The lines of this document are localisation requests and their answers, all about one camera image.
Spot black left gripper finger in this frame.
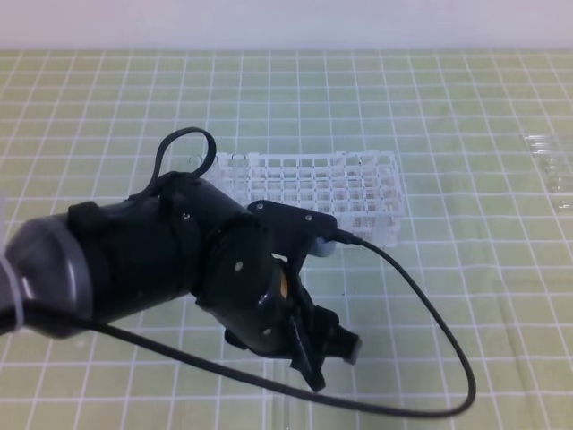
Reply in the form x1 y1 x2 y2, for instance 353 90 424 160
312 305 361 363
288 313 326 390

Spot black left camera cable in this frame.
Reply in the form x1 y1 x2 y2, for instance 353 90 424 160
0 228 476 416

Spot clear glass tubes at edge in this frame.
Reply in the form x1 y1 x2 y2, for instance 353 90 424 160
524 134 572 214

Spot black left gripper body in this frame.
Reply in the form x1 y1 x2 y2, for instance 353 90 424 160
193 223 313 358

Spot white plastic test tube rack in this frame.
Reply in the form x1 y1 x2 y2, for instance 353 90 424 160
204 150 404 247

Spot clear glass test tube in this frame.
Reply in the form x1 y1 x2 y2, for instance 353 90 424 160
264 359 308 429

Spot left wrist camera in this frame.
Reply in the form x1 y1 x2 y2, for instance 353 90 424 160
247 200 338 271

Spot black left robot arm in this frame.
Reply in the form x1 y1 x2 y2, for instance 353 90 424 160
1 176 361 391

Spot green grid tablecloth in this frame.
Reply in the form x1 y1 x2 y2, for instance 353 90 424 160
1 50 572 429

